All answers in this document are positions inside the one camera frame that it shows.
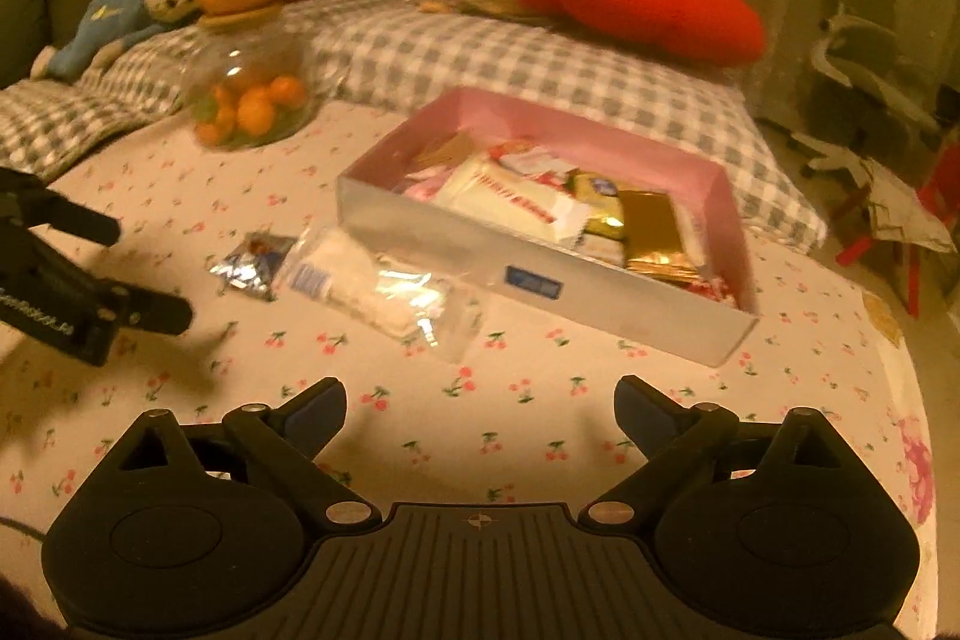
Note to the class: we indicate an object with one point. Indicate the blue monkey plush toy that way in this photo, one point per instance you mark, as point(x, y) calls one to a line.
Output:
point(97, 21)

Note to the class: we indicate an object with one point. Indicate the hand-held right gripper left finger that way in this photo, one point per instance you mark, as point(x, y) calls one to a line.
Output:
point(315, 413)

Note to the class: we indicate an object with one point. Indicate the pink snack packet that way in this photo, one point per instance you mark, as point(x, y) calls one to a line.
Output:
point(424, 188)

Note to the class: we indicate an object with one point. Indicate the yellow snack packet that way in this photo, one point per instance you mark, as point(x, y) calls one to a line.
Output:
point(600, 227)

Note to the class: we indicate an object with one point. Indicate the silver blue snack packet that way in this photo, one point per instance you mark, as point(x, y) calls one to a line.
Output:
point(251, 265)

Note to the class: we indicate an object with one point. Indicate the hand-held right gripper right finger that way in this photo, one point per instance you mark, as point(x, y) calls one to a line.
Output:
point(634, 406)

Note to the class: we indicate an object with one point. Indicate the silver box with pink inside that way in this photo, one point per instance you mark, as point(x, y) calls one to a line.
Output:
point(465, 250)

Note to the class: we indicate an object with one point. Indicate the red plastic chair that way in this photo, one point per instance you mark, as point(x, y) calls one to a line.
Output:
point(919, 287)

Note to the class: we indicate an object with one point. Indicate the grey checkered pillow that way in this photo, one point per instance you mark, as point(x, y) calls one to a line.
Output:
point(90, 100)
point(450, 48)

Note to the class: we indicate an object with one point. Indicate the pile of small oranges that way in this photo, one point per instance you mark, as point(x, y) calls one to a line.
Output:
point(255, 111)

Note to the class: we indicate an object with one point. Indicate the pile of cardboard pieces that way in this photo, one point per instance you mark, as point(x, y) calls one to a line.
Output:
point(907, 205)

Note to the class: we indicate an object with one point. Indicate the brown cracker packet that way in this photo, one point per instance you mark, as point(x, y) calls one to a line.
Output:
point(446, 151)

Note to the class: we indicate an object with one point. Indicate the clear rice cake packet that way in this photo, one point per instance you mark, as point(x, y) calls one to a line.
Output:
point(360, 284)

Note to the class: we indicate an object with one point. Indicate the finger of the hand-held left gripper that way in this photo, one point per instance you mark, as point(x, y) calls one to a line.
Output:
point(150, 310)
point(82, 224)

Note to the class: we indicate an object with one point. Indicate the white red-striped snack packet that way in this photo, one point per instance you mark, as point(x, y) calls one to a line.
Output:
point(502, 194)

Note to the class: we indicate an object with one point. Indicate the gold snack packet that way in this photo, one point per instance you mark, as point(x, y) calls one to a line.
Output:
point(652, 235)

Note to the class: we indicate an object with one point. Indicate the round glass jar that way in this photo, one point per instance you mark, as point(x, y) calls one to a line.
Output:
point(247, 55)

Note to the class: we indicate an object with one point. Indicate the cherry print bed sheet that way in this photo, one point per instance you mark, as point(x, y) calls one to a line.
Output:
point(787, 400)

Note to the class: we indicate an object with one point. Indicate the grey office chair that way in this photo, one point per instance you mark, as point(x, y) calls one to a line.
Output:
point(847, 55)

